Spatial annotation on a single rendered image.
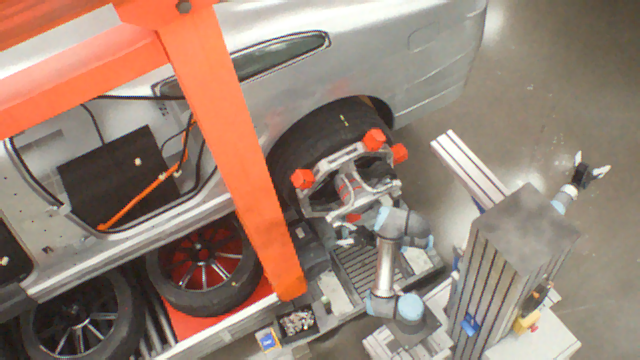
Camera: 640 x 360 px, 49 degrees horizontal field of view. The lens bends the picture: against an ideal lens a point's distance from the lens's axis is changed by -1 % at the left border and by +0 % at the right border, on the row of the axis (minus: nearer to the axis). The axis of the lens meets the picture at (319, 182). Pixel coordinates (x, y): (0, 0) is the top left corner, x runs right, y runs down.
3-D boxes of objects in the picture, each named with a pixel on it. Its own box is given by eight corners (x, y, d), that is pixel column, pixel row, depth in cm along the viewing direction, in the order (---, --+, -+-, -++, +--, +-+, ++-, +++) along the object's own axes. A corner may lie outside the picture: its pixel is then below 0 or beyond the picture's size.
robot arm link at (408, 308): (421, 328, 328) (422, 319, 316) (392, 322, 331) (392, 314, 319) (425, 303, 334) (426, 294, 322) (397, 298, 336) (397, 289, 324)
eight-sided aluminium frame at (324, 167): (388, 177, 405) (387, 127, 357) (394, 186, 402) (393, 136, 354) (303, 220, 397) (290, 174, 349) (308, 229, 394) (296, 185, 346)
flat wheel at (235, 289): (217, 195, 445) (208, 177, 424) (287, 263, 419) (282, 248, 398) (135, 266, 428) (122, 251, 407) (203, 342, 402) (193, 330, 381)
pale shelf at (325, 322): (325, 298, 391) (324, 297, 389) (339, 325, 384) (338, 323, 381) (255, 335, 385) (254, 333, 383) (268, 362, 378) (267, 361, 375)
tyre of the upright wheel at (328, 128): (395, 103, 394) (311, 92, 347) (417, 135, 383) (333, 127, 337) (329, 179, 430) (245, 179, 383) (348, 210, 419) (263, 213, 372)
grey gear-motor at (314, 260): (305, 223, 451) (299, 198, 420) (336, 277, 432) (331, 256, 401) (280, 236, 449) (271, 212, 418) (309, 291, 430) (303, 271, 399)
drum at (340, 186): (355, 176, 384) (353, 163, 372) (374, 207, 375) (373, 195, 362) (332, 187, 382) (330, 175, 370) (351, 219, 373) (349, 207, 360)
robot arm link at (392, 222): (394, 324, 324) (409, 215, 305) (362, 318, 327) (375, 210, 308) (397, 312, 335) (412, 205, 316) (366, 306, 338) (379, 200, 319)
